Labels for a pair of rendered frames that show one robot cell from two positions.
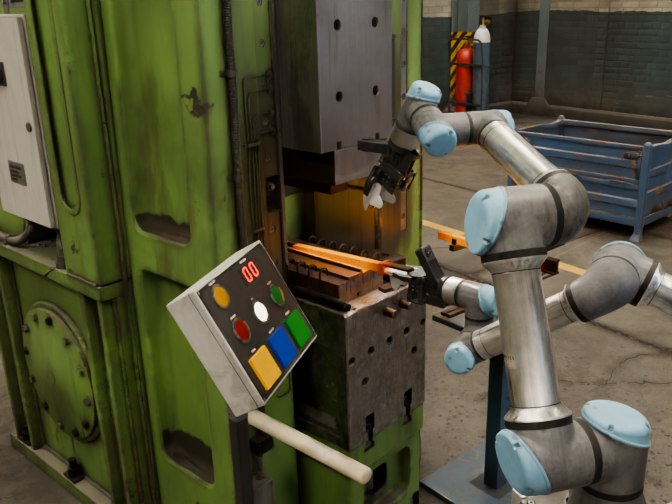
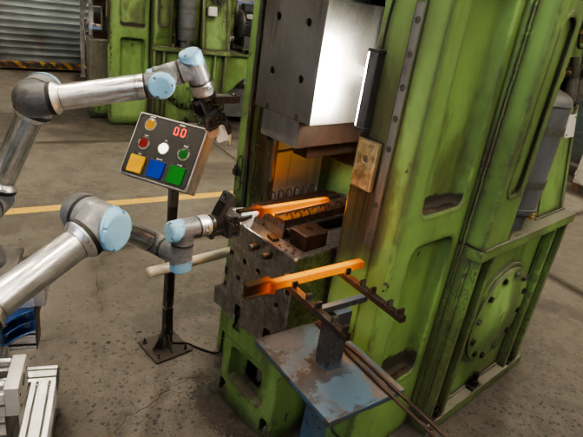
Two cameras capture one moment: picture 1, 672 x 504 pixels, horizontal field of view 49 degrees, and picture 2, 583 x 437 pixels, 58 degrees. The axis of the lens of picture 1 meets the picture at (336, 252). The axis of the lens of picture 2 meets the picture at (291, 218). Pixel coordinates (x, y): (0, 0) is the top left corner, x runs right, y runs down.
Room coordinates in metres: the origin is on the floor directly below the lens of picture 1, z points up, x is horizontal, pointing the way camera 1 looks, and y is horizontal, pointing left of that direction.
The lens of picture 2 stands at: (2.14, -1.91, 1.78)
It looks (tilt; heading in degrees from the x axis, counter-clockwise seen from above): 24 degrees down; 92
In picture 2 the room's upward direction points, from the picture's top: 9 degrees clockwise
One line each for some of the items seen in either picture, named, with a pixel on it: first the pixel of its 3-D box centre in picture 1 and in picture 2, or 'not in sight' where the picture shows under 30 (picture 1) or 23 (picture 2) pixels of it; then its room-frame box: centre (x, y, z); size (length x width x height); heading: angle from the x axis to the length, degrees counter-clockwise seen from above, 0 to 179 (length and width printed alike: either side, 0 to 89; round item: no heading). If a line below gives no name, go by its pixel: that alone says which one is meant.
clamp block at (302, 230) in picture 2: (383, 264); (309, 237); (2.17, -0.15, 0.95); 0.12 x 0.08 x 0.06; 47
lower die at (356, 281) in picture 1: (310, 267); (305, 209); (2.14, 0.08, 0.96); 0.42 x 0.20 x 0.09; 47
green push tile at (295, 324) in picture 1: (296, 329); (175, 175); (1.59, 0.10, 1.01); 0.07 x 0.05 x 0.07; 162
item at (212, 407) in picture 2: not in sight; (233, 410); (1.96, -0.11, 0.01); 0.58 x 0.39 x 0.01; 137
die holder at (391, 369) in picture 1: (323, 337); (307, 270); (2.19, 0.05, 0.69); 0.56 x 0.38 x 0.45; 47
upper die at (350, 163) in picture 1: (305, 153); (320, 124); (2.14, 0.08, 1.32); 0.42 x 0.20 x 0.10; 47
